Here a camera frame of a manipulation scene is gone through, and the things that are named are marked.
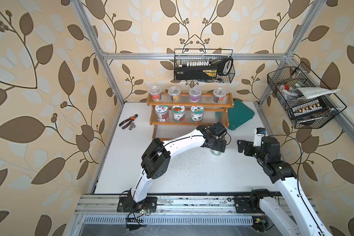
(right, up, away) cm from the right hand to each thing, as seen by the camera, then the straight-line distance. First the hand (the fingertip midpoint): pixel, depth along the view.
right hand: (246, 142), depth 78 cm
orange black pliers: (-73, +12, +31) cm, 81 cm away
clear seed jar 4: (-15, +25, -1) cm, 29 cm away
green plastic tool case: (+8, +15, +31) cm, 36 cm away
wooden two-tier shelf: (-31, +19, +8) cm, 37 cm away
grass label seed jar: (-14, -9, +13) cm, 21 cm away
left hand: (-13, -4, +4) cm, 14 cm away
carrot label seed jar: (-26, +15, +6) cm, 31 cm away
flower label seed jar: (-47, +16, +6) cm, 50 cm away
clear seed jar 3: (-28, +26, 0) cm, 38 cm away
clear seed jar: (-49, +27, +1) cm, 56 cm away
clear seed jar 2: (-39, +27, +1) cm, 48 cm away
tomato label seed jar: (-37, +16, +6) cm, 41 cm away
